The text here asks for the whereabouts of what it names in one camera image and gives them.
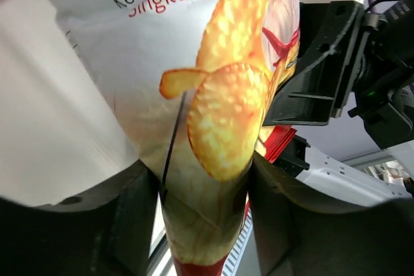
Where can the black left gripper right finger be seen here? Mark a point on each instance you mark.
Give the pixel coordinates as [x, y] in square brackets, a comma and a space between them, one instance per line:
[301, 231]

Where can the red Chuba chips bag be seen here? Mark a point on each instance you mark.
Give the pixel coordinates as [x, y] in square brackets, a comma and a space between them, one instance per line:
[190, 82]

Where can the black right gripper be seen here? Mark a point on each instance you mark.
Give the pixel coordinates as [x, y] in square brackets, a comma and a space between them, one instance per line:
[332, 34]

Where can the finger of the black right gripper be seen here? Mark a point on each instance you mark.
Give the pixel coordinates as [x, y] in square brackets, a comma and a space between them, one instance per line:
[292, 158]

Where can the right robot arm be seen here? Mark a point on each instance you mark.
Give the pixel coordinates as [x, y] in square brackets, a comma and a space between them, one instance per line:
[384, 75]

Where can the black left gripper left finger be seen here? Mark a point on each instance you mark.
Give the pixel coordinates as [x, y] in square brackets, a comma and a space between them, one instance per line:
[105, 230]

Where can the aluminium mounting rail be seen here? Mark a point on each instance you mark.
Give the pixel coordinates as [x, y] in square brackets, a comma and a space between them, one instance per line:
[161, 262]

